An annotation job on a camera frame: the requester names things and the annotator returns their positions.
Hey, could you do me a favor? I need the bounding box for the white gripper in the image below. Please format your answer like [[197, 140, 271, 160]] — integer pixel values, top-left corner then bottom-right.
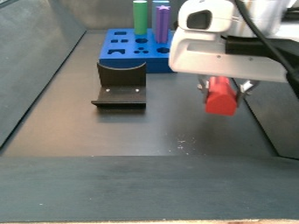
[[168, 0, 299, 105]]

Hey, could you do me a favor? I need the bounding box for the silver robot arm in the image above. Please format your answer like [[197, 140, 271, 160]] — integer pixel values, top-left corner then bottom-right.
[[169, 0, 299, 114]]

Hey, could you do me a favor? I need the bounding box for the black curved fixture cradle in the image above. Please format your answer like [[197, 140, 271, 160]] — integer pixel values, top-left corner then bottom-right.
[[91, 63, 145, 109]]

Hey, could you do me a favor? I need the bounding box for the blue block with shaped holes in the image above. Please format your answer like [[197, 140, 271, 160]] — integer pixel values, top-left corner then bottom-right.
[[97, 28, 173, 74]]

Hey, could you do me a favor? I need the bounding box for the purple star peg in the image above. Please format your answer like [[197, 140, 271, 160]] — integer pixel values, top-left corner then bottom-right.
[[155, 5, 171, 43]]

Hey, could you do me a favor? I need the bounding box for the green cylinder peg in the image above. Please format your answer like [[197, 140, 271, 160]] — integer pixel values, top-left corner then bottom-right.
[[133, 0, 147, 35]]

